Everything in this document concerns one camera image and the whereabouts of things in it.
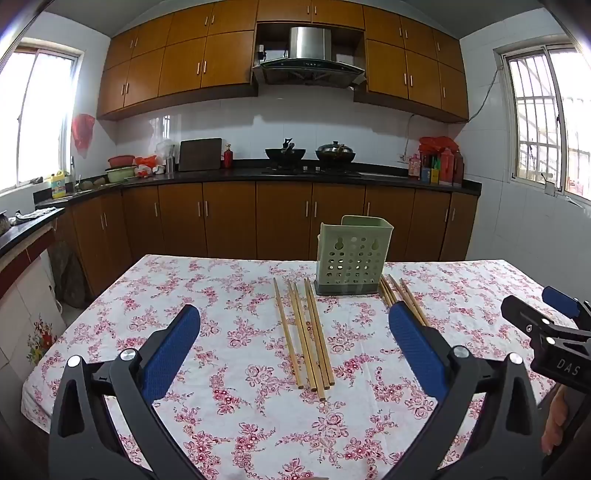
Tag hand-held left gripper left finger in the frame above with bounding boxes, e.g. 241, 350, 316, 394
48, 304, 204, 480

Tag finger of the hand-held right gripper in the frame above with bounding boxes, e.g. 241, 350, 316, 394
542, 285, 591, 326
501, 294, 563, 352

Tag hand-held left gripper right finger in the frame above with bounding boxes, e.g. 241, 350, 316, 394
388, 300, 539, 480

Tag green perforated utensil holder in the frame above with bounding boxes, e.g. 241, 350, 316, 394
315, 215, 394, 296

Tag person's right hand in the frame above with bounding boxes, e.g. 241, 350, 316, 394
541, 383, 571, 457

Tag pink floral tablecloth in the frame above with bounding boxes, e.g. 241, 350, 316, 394
22, 254, 591, 480

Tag wooden base cabinets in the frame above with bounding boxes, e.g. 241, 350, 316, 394
34, 180, 481, 301

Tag dark sack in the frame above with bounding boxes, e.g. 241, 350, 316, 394
50, 249, 90, 308

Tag flower-print white tile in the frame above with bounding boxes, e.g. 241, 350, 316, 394
25, 314, 58, 367

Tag black kitchen countertop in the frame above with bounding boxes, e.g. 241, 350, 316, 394
0, 161, 483, 259

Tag green basin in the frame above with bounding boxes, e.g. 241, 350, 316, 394
105, 166, 137, 184

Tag red and white plastic bag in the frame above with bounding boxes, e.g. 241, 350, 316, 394
134, 156, 160, 178

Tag steel sink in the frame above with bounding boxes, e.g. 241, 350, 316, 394
46, 187, 98, 201

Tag dark cutting board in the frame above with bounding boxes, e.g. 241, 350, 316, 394
178, 137, 223, 172

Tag clear plastic bag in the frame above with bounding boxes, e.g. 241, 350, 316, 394
154, 138, 176, 167

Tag barred window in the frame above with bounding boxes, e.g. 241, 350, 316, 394
494, 32, 591, 204

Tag grey cloth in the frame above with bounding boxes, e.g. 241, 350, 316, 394
14, 208, 58, 224

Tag yellow detergent bottle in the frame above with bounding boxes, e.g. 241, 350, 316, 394
51, 170, 70, 200

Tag crumpled red plastic bag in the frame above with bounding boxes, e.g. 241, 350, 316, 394
419, 136, 460, 158

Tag black wok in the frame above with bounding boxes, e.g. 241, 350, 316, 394
264, 137, 307, 162

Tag gas stove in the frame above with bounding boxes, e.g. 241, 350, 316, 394
261, 161, 363, 176

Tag lidded dark pot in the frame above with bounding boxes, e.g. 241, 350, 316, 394
315, 141, 357, 164

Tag red plastic bag on hook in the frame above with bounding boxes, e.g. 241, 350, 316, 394
71, 114, 96, 160

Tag large sliding window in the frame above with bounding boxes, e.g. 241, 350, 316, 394
0, 37, 86, 195

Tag steel range hood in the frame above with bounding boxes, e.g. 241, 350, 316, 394
252, 27, 365, 88

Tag wooden wall cabinets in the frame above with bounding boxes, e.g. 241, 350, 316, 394
97, 0, 471, 123

